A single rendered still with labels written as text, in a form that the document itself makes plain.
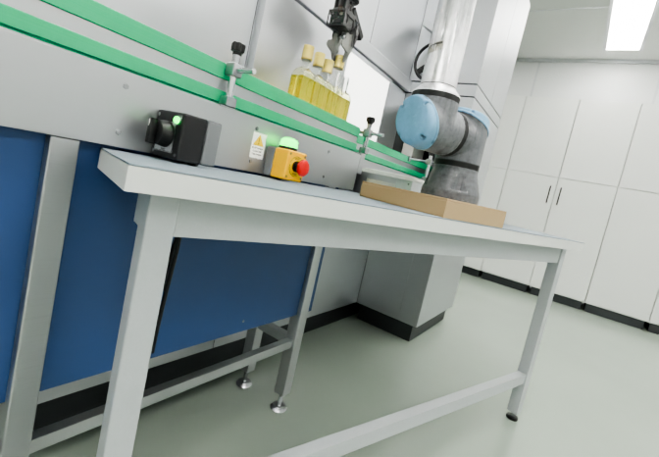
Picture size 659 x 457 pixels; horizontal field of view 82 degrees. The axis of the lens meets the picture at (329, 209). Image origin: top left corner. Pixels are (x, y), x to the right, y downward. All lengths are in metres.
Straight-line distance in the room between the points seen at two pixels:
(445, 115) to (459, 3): 0.25
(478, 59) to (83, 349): 1.99
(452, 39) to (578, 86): 4.49
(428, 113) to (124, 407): 0.78
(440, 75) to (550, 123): 3.95
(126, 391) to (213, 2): 0.97
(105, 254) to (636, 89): 5.24
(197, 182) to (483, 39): 1.88
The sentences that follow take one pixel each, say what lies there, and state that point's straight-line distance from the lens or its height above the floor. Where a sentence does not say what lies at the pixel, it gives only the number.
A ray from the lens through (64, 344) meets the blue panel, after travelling 0.82.
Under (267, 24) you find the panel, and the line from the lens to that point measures 1.32.
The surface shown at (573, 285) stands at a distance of 4.76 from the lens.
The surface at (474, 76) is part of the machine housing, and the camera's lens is 2.16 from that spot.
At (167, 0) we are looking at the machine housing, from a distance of 1.14.
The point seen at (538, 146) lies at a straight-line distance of 4.83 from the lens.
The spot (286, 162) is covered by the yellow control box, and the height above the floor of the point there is 0.80.
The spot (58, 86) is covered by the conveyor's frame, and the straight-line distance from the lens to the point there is 0.69.
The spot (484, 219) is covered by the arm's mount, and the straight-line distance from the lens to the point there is 1.05.
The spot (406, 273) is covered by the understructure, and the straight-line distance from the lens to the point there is 2.14.
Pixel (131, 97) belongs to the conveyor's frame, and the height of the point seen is 0.84.
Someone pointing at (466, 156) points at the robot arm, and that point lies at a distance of 1.02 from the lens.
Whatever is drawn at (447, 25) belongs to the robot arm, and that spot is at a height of 1.18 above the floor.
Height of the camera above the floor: 0.79
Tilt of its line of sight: 5 degrees down
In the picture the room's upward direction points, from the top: 13 degrees clockwise
